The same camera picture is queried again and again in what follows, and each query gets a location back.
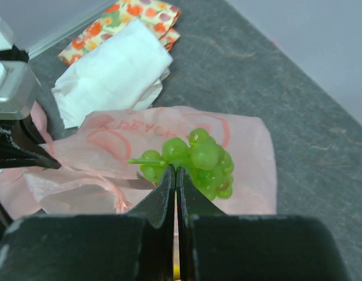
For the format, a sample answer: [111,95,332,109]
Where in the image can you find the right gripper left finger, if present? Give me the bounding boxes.
[0,166,176,280]

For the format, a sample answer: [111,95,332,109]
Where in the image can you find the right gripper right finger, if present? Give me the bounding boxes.
[176,168,349,280]

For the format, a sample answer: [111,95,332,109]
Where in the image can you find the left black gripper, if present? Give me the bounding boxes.
[0,49,61,170]

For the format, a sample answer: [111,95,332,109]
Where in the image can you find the yellow fake mango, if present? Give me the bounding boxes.
[173,264,180,280]

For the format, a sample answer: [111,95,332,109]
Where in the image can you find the pink plastic bag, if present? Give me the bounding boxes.
[0,105,277,219]

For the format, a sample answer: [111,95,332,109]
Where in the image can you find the green fake grapes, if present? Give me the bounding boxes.
[128,128,234,201]

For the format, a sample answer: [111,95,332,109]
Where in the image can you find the white cloth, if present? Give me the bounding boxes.
[52,20,173,129]

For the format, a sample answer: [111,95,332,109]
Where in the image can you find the floral orange cloth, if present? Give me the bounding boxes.
[58,0,181,66]

